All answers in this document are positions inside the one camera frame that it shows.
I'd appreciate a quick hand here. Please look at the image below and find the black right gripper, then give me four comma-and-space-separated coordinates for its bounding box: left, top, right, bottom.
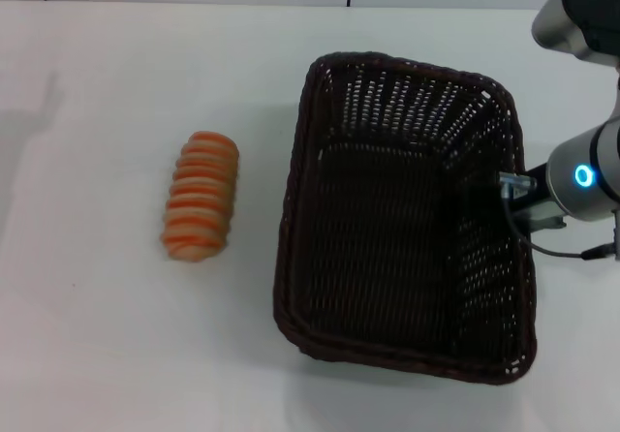
448, 162, 569, 234

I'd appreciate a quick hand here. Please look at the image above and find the black woven rectangular basket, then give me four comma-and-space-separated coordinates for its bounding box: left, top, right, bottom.
271, 51, 539, 387

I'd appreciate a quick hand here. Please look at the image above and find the orange striped bread roll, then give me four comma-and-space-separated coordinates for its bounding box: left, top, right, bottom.
162, 130, 241, 262

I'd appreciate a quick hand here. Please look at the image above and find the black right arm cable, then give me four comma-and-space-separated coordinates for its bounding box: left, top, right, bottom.
501, 198, 620, 262

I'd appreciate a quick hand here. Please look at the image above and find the right wrist camera housing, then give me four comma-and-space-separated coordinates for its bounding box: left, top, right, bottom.
531, 0, 620, 70

